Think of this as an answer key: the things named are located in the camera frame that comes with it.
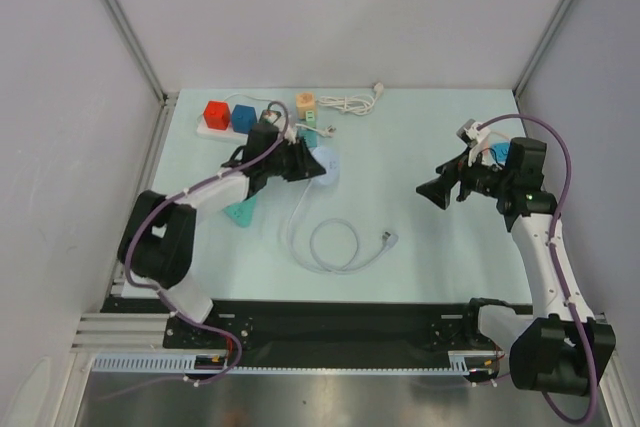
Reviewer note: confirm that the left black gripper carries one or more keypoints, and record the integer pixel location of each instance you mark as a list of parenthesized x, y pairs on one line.
[(306, 166)]

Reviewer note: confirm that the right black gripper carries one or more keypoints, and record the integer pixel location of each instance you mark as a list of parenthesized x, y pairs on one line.
[(454, 181)]

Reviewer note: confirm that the round light blue socket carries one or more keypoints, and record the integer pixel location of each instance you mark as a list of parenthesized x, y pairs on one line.
[(333, 246)]

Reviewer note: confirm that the blue square adapter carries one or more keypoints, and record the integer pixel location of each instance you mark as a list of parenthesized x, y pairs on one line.
[(499, 152)]

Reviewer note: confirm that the teal triangular power strip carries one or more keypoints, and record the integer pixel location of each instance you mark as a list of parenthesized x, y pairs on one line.
[(242, 213)]

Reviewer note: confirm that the white power strip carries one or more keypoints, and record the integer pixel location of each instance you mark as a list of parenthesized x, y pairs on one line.
[(227, 135)]

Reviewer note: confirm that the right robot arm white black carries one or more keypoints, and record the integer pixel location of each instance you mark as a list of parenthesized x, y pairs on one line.
[(561, 348)]

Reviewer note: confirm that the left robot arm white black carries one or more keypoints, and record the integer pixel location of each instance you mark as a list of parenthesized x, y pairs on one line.
[(156, 248)]

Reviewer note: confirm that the teal small adapter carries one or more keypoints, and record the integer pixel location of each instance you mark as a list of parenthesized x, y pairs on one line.
[(309, 136)]

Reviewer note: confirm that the orange cube adapter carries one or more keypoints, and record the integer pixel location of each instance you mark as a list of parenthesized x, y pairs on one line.
[(305, 102)]

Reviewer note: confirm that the blue cube adapter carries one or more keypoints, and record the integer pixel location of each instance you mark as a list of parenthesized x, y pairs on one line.
[(243, 117)]

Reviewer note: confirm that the red cube adapter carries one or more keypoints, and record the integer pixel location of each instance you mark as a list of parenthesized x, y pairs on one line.
[(216, 115)]

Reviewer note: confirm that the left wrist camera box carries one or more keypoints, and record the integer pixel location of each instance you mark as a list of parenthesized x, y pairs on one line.
[(280, 120)]

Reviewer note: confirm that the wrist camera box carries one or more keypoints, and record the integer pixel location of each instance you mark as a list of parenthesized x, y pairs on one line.
[(473, 134), (280, 120)]

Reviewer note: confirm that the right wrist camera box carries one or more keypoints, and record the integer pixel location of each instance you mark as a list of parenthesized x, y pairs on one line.
[(473, 134)]

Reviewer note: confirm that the aluminium frame rail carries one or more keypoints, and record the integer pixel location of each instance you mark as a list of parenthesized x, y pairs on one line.
[(133, 45)]

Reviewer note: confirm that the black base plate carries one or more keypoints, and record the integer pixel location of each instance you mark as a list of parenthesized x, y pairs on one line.
[(341, 335)]

